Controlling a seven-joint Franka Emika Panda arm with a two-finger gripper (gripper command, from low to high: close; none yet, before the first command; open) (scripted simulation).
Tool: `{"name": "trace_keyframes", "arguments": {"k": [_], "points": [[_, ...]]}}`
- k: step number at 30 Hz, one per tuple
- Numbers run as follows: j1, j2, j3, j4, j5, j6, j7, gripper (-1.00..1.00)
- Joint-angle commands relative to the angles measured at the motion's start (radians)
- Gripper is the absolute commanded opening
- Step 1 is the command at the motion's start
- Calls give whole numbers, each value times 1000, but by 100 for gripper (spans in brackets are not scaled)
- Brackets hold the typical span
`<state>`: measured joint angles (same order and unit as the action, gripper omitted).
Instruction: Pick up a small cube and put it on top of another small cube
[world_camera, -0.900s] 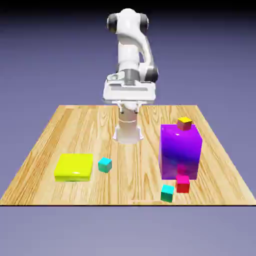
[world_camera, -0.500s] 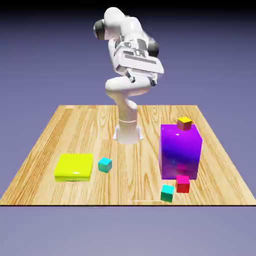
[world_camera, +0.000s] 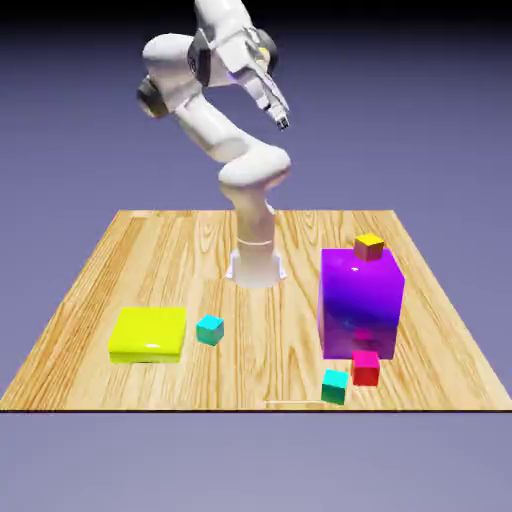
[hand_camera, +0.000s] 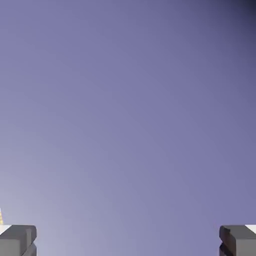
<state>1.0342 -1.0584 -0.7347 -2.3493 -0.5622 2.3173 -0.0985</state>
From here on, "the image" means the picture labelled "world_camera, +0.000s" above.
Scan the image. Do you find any small green cube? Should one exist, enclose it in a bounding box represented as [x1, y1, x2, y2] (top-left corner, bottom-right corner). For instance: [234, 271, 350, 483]
[320, 368, 350, 406]

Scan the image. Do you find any small orange cube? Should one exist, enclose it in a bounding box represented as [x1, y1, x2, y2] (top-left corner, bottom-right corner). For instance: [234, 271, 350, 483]
[353, 232, 386, 263]

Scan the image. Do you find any large yellow box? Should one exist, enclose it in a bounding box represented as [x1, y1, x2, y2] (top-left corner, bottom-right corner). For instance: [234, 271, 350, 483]
[107, 306, 188, 365]

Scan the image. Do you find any small red cube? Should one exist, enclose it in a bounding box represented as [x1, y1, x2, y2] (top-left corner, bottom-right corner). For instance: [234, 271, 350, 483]
[350, 349, 381, 388]

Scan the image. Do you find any large purple box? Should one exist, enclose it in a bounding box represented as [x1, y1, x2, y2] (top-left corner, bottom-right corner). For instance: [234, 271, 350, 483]
[317, 247, 406, 361]

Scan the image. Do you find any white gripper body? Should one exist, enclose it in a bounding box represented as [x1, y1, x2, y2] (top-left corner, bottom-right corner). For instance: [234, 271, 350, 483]
[229, 58, 291, 118]

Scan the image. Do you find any small cyan cube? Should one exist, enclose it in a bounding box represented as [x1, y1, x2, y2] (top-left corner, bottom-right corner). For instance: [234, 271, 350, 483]
[195, 313, 225, 347]

